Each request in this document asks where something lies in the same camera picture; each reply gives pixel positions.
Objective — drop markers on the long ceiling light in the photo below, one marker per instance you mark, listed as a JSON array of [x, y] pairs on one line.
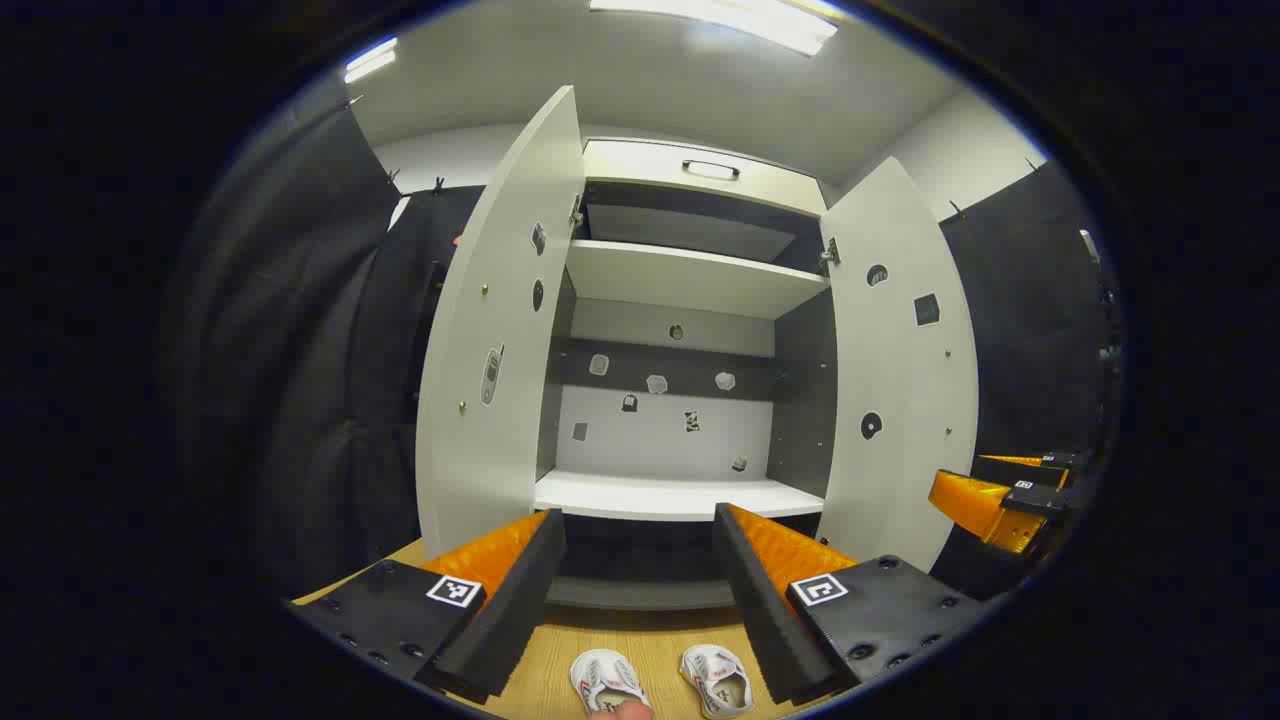
[[370, 60], [720, 18]]

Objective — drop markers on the white shoe cabinet door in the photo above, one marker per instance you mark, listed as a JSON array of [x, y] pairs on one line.
[[490, 470], [900, 360]]

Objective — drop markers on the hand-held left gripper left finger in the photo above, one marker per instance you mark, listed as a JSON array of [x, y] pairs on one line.
[[520, 610]]

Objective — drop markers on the black backdrop cloth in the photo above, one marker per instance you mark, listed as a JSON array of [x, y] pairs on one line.
[[300, 350]]

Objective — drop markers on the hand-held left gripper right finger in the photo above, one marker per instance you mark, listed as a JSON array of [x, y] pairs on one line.
[[760, 610]]

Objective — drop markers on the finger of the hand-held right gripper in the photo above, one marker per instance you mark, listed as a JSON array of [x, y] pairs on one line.
[[980, 505], [1020, 472]]

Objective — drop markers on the white canvas shoe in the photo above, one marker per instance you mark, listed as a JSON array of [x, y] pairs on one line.
[[605, 675], [715, 680]]

